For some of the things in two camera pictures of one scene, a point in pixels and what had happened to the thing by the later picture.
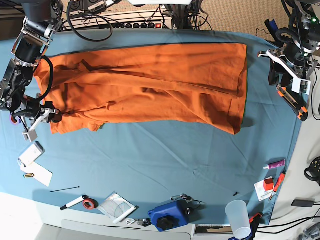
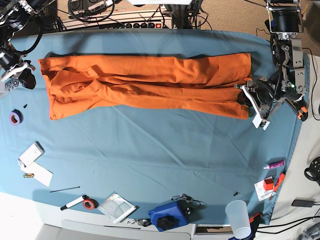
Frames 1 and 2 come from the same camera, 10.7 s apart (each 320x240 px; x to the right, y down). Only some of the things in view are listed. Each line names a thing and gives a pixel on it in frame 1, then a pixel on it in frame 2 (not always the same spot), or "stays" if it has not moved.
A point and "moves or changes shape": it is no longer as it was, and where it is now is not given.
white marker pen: (78, 200) stays
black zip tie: (64, 189) stays
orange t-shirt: (196, 86) moves or changes shape
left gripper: (301, 83) -> (264, 97)
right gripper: (32, 111) -> (12, 69)
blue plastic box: (176, 214) stays
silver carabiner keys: (143, 222) stays
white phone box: (31, 154) stays
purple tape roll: (13, 120) stays
